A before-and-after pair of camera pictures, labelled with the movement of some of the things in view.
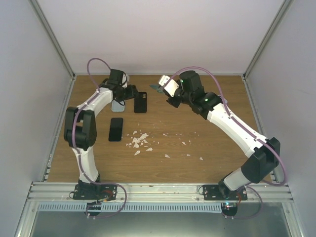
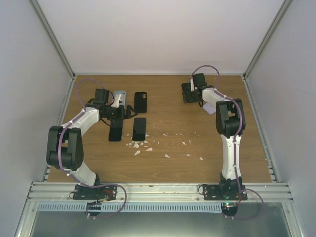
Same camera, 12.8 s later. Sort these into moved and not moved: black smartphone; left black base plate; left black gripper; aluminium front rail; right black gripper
Moved: right black gripper; left black gripper
Not moved: left black base plate; black smartphone; aluminium front rail
